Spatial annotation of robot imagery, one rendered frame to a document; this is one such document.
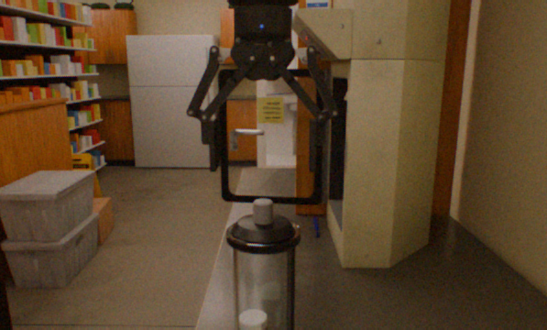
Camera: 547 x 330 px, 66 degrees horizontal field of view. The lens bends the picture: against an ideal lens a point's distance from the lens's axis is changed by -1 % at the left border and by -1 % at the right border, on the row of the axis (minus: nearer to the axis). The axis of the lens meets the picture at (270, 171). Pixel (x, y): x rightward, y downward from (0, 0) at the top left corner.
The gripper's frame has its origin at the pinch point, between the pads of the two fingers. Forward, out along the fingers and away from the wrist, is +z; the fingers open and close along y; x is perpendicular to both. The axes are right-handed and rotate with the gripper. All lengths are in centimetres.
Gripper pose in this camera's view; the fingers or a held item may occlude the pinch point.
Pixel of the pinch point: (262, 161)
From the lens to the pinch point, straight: 59.2
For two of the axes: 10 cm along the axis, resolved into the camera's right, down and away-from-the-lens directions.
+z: 0.0, 9.7, 2.4
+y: -10.0, -0.1, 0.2
